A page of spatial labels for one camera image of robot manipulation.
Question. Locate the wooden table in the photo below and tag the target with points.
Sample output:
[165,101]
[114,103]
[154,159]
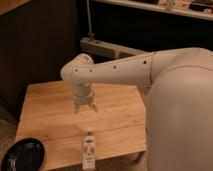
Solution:
[117,122]

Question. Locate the wooden shelf with items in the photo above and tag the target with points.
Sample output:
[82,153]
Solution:
[199,9]

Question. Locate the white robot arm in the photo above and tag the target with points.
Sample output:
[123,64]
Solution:
[177,86]

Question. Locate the black ceramic bowl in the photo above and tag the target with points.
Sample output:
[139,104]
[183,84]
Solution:
[27,154]

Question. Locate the white labelled bottle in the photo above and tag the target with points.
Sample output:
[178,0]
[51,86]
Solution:
[88,156]

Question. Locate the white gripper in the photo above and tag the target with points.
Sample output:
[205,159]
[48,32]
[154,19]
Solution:
[84,100]

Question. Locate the metal vertical pole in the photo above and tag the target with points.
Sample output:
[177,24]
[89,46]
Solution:
[90,32]

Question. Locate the grey metal rail beam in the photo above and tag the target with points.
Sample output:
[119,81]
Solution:
[95,47]

